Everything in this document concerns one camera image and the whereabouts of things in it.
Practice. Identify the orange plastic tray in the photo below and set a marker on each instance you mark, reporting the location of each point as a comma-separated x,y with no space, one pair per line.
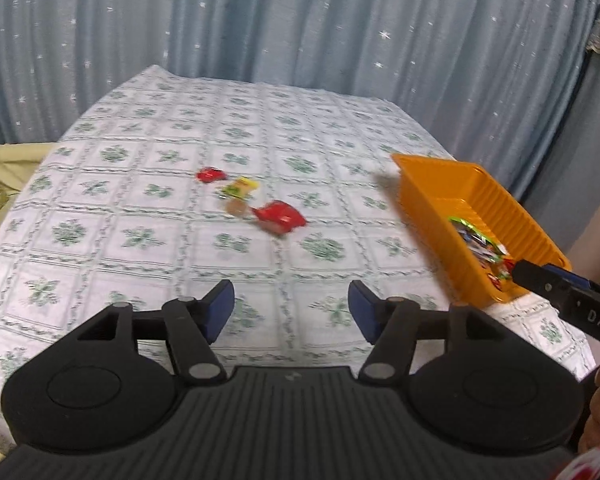
430,185

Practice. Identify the brown round snack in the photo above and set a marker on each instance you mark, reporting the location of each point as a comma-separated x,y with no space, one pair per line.
236,208

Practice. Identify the tiny red candy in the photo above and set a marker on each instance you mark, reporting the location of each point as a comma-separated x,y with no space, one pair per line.
211,175

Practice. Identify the yellow candy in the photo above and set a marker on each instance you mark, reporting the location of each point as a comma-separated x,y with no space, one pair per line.
240,189

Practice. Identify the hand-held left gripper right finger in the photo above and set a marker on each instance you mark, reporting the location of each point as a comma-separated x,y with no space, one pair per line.
365,310

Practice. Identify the cream blanket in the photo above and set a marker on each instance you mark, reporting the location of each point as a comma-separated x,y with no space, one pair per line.
17,165

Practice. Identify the red white printed clothing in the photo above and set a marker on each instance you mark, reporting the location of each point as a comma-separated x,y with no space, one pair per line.
595,462

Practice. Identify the red white snack packet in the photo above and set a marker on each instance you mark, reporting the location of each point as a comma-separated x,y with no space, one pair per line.
280,216

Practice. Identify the green snack packet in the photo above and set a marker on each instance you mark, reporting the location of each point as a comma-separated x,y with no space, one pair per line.
465,225

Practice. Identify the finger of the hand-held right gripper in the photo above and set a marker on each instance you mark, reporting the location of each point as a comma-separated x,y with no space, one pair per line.
535,280
572,277

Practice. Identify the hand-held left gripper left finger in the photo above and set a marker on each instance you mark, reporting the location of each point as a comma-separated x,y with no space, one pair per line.
217,307

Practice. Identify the blue star curtain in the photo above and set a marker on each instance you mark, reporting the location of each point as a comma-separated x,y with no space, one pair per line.
280,20

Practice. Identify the large red candy packet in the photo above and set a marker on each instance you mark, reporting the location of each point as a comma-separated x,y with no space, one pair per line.
497,282

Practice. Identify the floral tablecloth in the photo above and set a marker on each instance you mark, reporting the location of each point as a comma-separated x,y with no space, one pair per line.
130,270

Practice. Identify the black striped snack packet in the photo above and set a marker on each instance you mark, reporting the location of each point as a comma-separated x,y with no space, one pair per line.
477,250

